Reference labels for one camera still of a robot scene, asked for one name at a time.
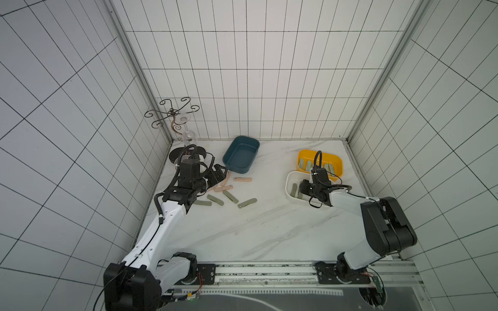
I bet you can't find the clear glass on rack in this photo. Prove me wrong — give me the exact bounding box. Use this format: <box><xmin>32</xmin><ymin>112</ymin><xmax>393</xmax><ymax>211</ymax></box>
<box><xmin>182</xmin><ymin>130</ymin><xmax>198</xmax><ymax>146</ymax></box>

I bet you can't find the pink folding knife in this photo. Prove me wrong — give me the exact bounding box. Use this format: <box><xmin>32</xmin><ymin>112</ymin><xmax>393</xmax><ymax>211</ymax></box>
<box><xmin>222</xmin><ymin>171</ymin><xmax>230</xmax><ymax>187</ymax></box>
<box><xmin>213</xmin><ymin>185</ymin><xmax>233</xmax><ymax>193</ymax></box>
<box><xmin>233</xmin><ymin>177</ymin><xmax>253</xmax><ymax>183</ymax></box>

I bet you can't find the yellow storage box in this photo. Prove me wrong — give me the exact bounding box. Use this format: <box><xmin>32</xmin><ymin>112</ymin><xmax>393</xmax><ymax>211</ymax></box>
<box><xmin>296</xmin><ymin>149</ymin><xmax>344</xmax><ymax>182</ymax></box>

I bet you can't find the dark teal storage box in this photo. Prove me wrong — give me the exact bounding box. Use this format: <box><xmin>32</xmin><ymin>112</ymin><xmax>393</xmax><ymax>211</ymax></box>
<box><xmin>223</xmin><ymin>136</ymin><xmax>260</xmax><ymax>174</ymax></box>

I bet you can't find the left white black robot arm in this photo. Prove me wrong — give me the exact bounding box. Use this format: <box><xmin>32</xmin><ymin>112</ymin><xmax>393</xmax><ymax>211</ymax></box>
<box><xmin>99</xmin><ymin>156</ymin><xmax>228</xmax><ymax>310</ymax></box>

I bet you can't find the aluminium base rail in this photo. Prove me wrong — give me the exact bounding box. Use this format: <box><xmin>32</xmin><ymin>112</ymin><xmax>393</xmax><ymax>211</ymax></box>
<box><xmin>170</xmin><ymin>261</ymin><xmax>425</xmax><ymax>290</ymax></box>

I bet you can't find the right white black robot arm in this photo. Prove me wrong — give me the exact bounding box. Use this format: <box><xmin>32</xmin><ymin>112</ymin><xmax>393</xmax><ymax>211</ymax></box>
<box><xmin>299</xmin><ymin>166</ymin><xmax>418</xmax><ymax>282</ymax></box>

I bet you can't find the olive green folding knife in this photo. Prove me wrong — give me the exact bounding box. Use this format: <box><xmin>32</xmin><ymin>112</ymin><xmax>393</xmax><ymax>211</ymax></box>
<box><xmin>290</xmin><ymin>183</ymin><xmax>298</xmax><ymax>198</ymax></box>
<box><xmin>193</xmin><ymin>200</ymin><xmax>212</xmax><ymax>206</ymax></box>
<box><xmin>223</xmin><ymin>190</ymin><xmax>239</xmax><ymax>203</ymax></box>
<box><xmin>207</xmin><ymin>194</ymin><xmax>224</xmax><ymax>206</ymax></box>
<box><xmin>237</xmin><ymin>198</ymin><xmax>258</xmax><ymax>209</ymax></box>

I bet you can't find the metal scroll cup rack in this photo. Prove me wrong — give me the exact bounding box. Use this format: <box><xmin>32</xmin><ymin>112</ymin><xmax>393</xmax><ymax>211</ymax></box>
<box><xmin>144</xmin><ymin>97</ymin><xmax>200</xmax><ymax>142</ymax></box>

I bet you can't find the white storage box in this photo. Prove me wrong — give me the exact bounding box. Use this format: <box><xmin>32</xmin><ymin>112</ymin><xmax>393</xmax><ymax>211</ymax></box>
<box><xmin>285</xmin><ymin>171</ymin><xmax>332</xmax><ymax>209</ymax></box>

